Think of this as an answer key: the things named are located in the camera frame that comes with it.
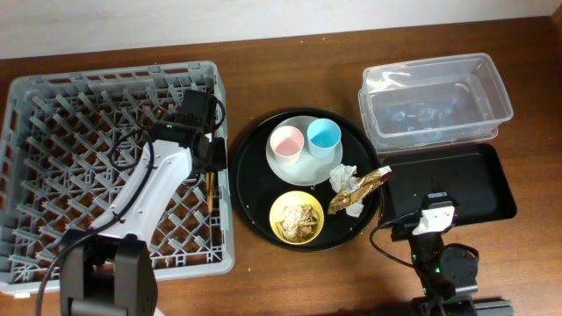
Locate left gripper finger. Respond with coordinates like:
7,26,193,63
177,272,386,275
211,137,227,172
191,132,213,173

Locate gold foil wrapper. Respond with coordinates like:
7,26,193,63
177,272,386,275
336,166,393,211

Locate white napkin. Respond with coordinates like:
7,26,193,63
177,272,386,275
328,164,364,218

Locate yellow bowl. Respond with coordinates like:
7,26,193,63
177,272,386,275
269,190,324,246

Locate food scraps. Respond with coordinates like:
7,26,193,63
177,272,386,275
276,204,319,242

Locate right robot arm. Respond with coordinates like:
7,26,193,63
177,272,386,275
394,191,515,316

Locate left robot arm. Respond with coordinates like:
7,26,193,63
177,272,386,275
58,90,227,316

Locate grey dishwasher rack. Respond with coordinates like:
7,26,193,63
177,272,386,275
1,61,234,297

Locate black rectangular tray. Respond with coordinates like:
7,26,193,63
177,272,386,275
381,144,517,226

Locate pink cup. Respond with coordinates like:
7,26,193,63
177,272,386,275
269,126,305,165

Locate round black tray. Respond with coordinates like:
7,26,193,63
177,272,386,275
228,108,381,252

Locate grey plate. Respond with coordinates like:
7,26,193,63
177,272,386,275
265,115,343,186

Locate blue cup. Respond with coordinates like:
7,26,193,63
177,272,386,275
306,118,342,158

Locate clear plastic bin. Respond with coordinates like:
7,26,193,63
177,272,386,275
358,53,514,154

